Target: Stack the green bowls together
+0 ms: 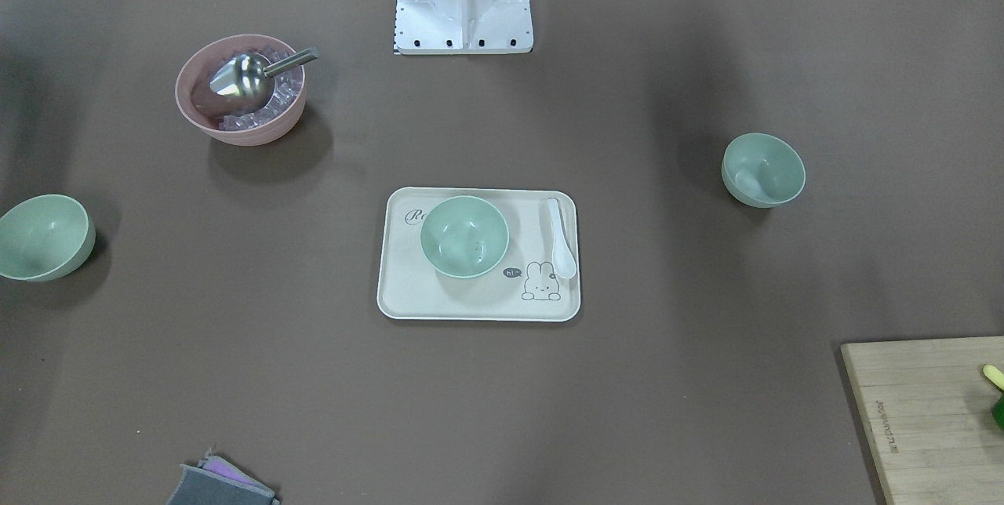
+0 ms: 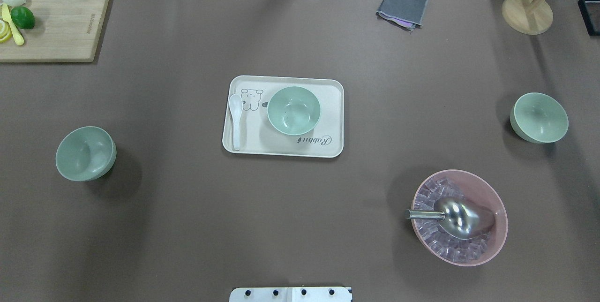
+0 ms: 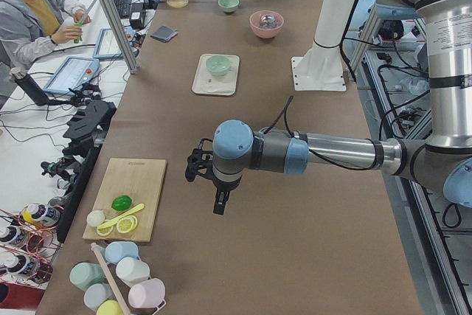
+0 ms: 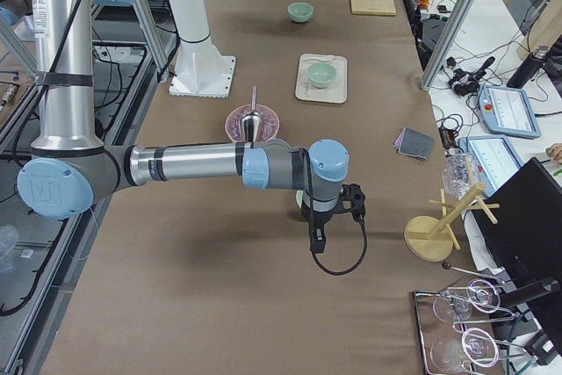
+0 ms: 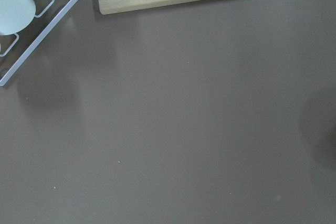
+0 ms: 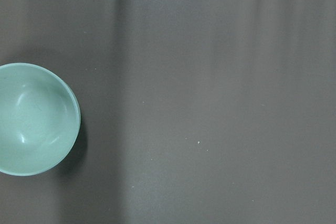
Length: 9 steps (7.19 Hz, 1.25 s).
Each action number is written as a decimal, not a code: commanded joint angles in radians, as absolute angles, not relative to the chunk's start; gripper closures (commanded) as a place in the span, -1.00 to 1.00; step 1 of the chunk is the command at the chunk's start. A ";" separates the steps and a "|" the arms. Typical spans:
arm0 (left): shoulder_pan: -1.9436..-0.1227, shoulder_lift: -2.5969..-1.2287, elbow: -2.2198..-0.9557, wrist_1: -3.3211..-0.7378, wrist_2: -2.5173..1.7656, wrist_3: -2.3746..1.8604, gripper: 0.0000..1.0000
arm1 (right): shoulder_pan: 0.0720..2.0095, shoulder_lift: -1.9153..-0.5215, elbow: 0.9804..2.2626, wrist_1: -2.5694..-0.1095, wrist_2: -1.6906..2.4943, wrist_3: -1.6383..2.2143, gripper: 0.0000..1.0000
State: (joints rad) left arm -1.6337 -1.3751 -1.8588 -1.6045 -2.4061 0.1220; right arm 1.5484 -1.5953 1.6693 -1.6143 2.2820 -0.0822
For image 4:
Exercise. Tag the green bowl on tray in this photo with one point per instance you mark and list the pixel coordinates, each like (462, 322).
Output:
(321, 74)

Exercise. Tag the black power adapter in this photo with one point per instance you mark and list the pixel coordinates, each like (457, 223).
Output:
(448, 137)

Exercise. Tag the black monitor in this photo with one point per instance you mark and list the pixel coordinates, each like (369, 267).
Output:
(526, 239)

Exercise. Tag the aluminium frame post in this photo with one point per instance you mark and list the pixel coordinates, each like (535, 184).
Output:
(445, 42)

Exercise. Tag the grey purple cloth stack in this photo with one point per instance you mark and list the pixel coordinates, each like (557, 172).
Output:
(414, 144)

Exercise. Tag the clear plastic cup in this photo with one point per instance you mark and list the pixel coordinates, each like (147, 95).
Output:
(460, 174)

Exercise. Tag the cream rabbit serving tray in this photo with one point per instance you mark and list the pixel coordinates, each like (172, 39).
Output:
(336, 93)

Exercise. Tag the upper teach pendant tablet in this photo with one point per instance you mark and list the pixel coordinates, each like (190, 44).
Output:
(508, 111)

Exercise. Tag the white camera pillar base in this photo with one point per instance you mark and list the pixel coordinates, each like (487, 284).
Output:
(200, 69)

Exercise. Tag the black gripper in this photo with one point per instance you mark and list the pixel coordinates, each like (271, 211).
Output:
(322, 220)

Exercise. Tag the wooden cutting board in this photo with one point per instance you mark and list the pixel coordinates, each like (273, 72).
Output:
(373, 7)

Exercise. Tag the teach pendant tablet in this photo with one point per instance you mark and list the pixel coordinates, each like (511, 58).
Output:
(508, 111)
(496, 158)

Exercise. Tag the pink bowl with ice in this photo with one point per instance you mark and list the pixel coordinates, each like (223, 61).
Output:
(271, 123)

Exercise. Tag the metal ice scoop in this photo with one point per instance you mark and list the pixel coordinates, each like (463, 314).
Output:
(251, 121)

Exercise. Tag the metal glass rack tray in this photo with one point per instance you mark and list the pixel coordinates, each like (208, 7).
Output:
(454, 329)

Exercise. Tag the green bowl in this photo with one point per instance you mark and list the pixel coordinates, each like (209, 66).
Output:
(299, 198)
(321, 74)
(300, 12)

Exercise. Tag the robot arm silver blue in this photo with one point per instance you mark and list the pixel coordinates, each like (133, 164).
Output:
(72, 169)
(13, 10)

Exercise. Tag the lower teach pendant tablet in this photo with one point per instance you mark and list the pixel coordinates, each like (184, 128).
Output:
(496, 158)

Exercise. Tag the wine glass lower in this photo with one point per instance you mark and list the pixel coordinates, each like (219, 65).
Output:
(469, 353)

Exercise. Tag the wine glass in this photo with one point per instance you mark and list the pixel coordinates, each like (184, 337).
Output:
(469, 353)
(456, 303)

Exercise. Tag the black water bottle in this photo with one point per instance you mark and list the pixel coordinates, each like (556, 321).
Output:
(529, 67)

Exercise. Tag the wine glass upper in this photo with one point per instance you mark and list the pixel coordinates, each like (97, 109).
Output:
(456, 303)

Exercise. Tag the wooden mug tree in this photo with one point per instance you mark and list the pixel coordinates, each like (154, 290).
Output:
(433, 239)

